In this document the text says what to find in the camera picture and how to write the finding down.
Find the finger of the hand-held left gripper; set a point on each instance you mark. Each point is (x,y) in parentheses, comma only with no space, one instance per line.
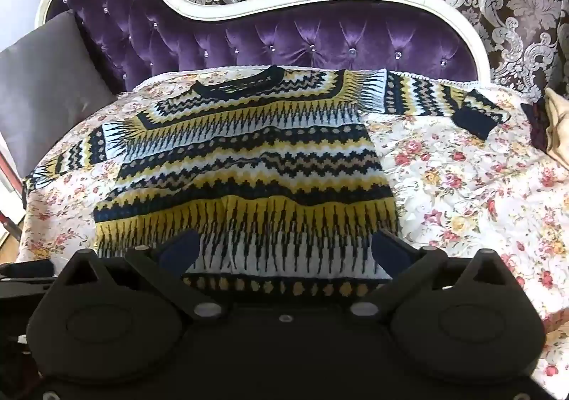
(29,269)

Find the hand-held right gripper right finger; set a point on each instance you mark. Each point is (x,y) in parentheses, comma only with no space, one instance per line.
(391,251)

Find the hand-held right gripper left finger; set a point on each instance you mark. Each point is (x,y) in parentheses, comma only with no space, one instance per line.
(180,251)

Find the yellow navy patterned knit sweater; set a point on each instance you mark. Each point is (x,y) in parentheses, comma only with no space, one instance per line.
(249,169)

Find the floral quilted blanket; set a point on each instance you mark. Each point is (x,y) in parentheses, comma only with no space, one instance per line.
(466,204)

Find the grey cushion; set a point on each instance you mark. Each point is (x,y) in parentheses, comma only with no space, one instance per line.
(44,93)

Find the dark patterned cloth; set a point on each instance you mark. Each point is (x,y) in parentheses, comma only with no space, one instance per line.
(538,124)

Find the beige cloth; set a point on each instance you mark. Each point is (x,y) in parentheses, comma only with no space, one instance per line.
(559,124)

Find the brown silver damask curtain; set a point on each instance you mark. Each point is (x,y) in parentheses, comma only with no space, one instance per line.
(511,4)

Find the purple tufted sofa white frame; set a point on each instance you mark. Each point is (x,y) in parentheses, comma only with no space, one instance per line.
(284,40)

